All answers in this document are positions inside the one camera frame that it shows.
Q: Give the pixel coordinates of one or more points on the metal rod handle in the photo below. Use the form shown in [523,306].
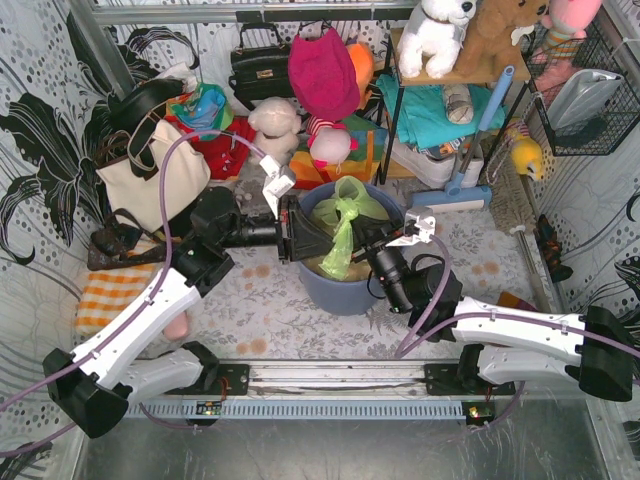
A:
[541,299]

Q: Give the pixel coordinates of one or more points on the pink cylinder object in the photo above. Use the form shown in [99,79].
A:
[178,328]

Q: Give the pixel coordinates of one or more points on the cream canvas tote bag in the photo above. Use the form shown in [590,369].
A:
[187,176]

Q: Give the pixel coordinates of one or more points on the wooden metal shelf rack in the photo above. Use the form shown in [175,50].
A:
[484,75]

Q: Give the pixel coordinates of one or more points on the colourful scarf bundle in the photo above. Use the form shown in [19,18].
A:
[205,108]

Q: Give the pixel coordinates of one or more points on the green plastic trash bag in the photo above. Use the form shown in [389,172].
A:
[334,215]

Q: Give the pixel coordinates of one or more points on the red folded cloth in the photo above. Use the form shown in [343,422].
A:
[224,155]

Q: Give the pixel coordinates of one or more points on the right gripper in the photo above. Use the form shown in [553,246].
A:
[373,244]

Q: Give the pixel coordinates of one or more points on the patterned rolled cloth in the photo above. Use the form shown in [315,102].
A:
[458,103]

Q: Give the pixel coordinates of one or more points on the silver foil pouch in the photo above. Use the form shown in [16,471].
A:
[582,97]

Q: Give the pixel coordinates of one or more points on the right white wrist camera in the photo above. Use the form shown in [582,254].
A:
[419,226]

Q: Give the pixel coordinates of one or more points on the rainbow striped bag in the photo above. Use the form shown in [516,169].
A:
[361,163]

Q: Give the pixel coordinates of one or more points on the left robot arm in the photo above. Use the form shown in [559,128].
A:
[101,379]

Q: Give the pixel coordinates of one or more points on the black leather handbag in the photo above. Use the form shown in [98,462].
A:
[260,73]

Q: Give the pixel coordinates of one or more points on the pink plush toy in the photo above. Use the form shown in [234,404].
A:
[566,24]

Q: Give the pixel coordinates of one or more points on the dark brown leather bag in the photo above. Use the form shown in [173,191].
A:
[112,246]

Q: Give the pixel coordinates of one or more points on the white grey plush dog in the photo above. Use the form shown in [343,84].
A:
[433,36]

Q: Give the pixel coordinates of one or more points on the yellow plush toy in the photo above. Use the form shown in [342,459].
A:
[525,153]

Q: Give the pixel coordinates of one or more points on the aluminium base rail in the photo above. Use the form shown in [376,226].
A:
[336,390]

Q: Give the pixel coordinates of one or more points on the black wire basket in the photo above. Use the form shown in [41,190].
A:
[603,133]

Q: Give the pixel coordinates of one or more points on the white pink-eared plush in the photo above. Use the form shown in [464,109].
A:
[330,143]

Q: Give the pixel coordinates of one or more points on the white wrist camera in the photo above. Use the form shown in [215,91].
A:
[278,181]
[419,226]

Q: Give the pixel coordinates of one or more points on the magenta felt hat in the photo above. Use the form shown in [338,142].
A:
[322,76]

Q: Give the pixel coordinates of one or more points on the orange plush toy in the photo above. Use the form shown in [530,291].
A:
[363,62]

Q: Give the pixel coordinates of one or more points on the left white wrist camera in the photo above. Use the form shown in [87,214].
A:
[278,181]

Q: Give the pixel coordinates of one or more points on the teal folded towel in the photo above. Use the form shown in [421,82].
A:
[422,119]

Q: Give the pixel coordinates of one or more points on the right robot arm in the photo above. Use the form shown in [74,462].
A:
[500,344]

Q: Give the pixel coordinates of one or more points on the brown teddy bear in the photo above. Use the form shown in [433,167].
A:
[495,31]

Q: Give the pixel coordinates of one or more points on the orange checkered cloth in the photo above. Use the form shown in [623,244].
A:
[108,293]

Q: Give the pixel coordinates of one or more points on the white fluffy plush toy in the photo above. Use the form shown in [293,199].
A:
[277,124]

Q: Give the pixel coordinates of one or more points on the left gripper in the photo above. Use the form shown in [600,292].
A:
[290,236]

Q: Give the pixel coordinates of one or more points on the blue-grey trash bin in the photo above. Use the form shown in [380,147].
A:
[335,297]

